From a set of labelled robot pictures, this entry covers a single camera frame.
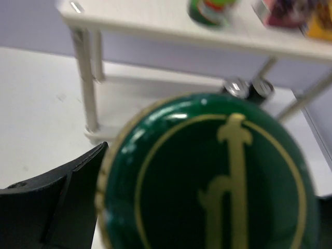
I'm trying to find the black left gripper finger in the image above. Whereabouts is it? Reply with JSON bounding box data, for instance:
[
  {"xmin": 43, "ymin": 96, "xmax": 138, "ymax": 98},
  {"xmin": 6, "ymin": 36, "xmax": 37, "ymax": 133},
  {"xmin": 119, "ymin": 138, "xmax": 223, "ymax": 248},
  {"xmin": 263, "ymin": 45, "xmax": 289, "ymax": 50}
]
[{"xmin": 1, "ymin": 142, "xmax": 108, "ymax": 248}]

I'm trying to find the dark can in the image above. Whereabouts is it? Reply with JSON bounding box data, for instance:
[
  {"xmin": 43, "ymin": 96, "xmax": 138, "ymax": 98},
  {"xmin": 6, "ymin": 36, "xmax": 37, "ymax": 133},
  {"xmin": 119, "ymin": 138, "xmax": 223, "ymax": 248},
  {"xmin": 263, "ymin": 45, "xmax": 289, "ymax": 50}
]
[
  {"xmin": 220, "ymin": 77, "xmax": 250, "ymax": 100},
  {"xmin": 247, "ymin": 78, "xmax": 274, "ymax": 106}
]

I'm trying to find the purple grape juice carton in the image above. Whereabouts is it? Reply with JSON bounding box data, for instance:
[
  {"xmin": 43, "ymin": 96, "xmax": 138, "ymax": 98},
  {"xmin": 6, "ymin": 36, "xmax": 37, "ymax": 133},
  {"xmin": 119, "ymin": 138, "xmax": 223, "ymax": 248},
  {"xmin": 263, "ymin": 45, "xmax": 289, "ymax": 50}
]
[{"xmin": 252, "ymin": 0, "xmax": 317, "ymax": 29}]

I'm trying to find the yellow pineapple juice carton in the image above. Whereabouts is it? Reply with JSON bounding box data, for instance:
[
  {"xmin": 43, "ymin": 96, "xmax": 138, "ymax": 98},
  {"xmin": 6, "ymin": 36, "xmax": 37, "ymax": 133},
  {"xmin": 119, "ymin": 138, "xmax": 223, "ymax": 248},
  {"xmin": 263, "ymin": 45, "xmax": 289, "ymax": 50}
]
[{"xmin": 301, "ymin": 8, "xmax": 331, "ymax": 41}]

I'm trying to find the white two-tier shelf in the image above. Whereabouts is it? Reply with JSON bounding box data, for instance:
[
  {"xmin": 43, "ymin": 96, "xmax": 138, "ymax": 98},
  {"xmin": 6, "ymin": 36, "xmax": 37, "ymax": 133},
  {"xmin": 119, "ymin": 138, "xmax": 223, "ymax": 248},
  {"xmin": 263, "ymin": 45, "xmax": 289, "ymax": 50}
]
[{"xmin": 56, "ymin": 0, "xmax": 332, "ymax": 145}]

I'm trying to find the green glass bottle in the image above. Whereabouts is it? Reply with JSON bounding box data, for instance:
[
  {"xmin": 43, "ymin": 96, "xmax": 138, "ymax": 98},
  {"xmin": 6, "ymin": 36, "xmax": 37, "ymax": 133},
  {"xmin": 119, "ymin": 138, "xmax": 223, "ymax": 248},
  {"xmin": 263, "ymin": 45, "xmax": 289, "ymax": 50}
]
[
  {"xmin": 188, "ymin": 0, "xmax": 237, "ymax": 28},
  {"xmin": 95, "ymin": 93, "xmax": 320, "ymax": 248}
]

